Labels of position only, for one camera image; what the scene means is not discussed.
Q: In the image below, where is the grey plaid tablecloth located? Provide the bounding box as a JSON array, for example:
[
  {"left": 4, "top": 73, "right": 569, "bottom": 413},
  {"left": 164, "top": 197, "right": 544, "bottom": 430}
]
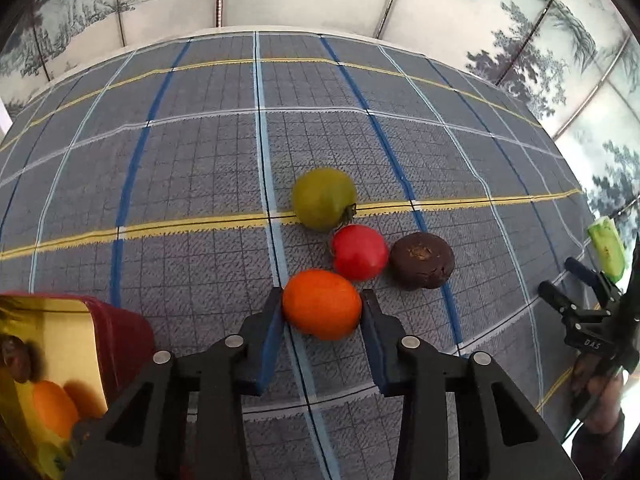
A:
[{"left": 0, "top": 31, "right": 596, "bottom": 480}]

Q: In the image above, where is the dark brown round fruit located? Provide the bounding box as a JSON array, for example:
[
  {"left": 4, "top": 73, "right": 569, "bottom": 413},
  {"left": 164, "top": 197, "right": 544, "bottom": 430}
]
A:
[
  {"left": 0, "top": 336, "right": 33, "bottom": 385},
  {"left": 389, "top": 233, "right": 456, "bottom": 291}
]

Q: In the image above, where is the person's right hand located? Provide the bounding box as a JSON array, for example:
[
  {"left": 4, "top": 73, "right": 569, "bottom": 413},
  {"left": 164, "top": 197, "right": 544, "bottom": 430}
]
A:
[{"left": 570, "top": 355, "right": 626, "bottom": 433}]

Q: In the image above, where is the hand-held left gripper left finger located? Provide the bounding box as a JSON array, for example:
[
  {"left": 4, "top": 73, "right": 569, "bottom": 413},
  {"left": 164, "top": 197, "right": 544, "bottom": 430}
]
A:
[{"left": 65, "top": 287, "right": 286, "bottom": 480}]

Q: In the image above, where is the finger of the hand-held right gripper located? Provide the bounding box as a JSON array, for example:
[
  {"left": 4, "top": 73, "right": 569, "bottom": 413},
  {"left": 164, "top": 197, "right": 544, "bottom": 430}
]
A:
[
  {"left": 565, "top": 257, "right": 618, "bottom": 296},
  {"left": 537, "top": 281, "right": 611, "bottom": 325}
]

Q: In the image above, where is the red tomato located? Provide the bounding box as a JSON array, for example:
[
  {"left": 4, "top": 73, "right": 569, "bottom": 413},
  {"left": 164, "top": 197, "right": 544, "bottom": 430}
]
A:
[{"left": 331, "top": 225, "right": 390, "bottom": 282}]

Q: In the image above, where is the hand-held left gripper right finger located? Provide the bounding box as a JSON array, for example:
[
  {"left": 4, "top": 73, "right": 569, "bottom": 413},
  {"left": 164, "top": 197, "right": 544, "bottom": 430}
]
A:
[{"left": 360, "top": 289, "right": 571, "bottom": 480}]

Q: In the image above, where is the green packet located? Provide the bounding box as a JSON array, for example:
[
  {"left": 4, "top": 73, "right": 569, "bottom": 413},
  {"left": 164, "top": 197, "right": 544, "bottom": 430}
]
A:
[{"left": 587, "top": 216, "right": 627, "bottom": 283}]

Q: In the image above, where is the orange fruit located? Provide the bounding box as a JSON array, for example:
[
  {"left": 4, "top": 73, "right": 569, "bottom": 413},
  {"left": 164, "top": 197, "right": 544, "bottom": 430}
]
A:
[
  {"left": 282, "top": 269, "right": 363, "bottom": 342},
  {"left": 32, "top": 380, "right": 81, "bottom": 441}
]

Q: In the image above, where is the person's right forearm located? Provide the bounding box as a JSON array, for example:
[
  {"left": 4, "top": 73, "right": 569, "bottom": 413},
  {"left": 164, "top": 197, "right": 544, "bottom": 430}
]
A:
[{"left": 570, "top": 412, "right": 626, "bottom": 480}]

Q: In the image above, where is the red tin box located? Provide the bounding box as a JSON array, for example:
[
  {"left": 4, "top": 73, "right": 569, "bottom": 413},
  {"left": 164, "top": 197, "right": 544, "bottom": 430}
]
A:
[{"left": 0, "top": 291, "right": 156, "bottom": 480}]

